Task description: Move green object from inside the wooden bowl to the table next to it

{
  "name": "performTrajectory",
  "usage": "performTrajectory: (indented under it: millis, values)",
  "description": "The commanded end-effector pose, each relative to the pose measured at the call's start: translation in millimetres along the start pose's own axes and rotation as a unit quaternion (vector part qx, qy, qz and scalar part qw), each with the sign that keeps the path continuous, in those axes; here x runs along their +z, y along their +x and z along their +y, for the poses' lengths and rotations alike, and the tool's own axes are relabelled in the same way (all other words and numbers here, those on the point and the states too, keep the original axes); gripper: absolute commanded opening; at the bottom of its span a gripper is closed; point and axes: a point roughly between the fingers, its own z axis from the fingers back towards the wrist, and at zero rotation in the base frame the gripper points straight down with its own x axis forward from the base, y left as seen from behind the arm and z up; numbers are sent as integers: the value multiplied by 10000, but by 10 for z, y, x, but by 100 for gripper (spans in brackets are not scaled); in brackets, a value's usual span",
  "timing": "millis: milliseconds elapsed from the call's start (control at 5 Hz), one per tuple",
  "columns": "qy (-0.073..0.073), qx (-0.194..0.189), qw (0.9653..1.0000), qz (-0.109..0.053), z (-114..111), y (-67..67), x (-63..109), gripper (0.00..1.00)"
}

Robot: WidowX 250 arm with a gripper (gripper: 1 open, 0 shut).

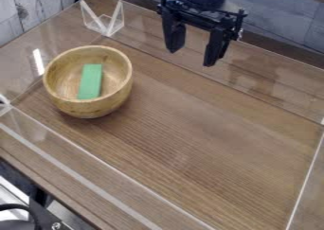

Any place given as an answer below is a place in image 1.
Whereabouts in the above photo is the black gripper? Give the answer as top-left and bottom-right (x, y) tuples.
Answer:
(160, 0), (247, 66)

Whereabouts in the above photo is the green rectangular block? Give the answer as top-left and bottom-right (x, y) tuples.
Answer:
(78, 63), (103, 99)

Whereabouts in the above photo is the wooden bowl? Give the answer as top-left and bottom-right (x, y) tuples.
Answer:
(43, 45), (133, 118)

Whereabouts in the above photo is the clear acrylic corner bracket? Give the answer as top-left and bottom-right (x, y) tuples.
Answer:
(81, 0), (125, 37)

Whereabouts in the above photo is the clear acrylic tray wall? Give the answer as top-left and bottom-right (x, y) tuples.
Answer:
(0, 5), (324, 230)

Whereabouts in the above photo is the black metal clamp bracket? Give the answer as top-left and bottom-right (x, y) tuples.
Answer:
(30, 199), (71, 230)

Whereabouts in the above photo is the black cable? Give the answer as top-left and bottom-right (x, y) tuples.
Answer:
(0, 203), (36, 225)

